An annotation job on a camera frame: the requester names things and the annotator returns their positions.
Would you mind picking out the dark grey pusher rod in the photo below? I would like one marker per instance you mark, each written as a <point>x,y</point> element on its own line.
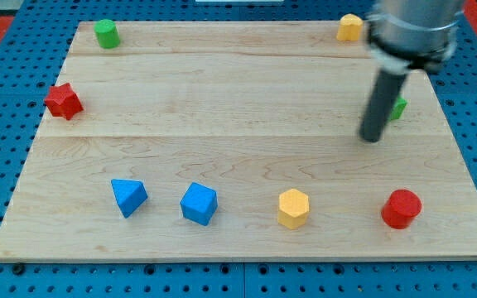
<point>386,88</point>

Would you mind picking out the green star block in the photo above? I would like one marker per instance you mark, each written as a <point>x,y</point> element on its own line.
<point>398,108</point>

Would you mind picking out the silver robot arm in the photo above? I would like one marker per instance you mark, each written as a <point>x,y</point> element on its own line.
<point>403,36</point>

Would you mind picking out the blue triangle block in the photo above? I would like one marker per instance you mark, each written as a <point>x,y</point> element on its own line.
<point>129,195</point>

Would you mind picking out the red star block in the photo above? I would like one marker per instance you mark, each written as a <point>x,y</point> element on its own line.
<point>63,101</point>

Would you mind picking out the yellow heart block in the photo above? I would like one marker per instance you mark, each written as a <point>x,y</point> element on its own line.
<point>350,28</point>

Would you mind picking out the red cylinder block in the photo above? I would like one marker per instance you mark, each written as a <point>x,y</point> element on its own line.
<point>402,207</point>

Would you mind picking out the yellow hexagon block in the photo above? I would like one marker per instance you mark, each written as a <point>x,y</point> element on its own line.
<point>293,208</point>

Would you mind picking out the blue cube block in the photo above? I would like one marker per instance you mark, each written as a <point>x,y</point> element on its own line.
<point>199,204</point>

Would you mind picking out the wooden board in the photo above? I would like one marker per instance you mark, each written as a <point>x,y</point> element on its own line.
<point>250,110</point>

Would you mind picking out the green cylinder block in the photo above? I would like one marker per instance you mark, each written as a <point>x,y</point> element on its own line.
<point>107,34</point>

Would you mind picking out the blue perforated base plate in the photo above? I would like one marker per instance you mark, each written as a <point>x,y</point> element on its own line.
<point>31,55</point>

